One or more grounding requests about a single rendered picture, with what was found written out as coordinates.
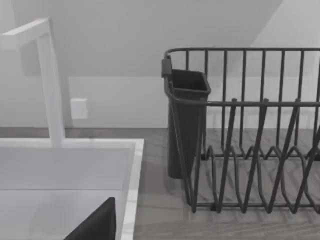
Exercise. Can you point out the tall white tap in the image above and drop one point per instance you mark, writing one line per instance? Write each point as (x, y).
(51, 82)

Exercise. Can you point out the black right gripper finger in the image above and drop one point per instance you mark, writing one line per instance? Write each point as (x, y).
(100, 222)

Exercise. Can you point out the white wall socket plate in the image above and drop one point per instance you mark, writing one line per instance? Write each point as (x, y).
(79, 108)

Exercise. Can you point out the white sink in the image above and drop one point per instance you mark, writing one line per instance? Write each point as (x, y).
(67, 172)

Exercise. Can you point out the dark grey cutlery holder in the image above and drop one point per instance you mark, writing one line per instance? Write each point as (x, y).
(185, 120)

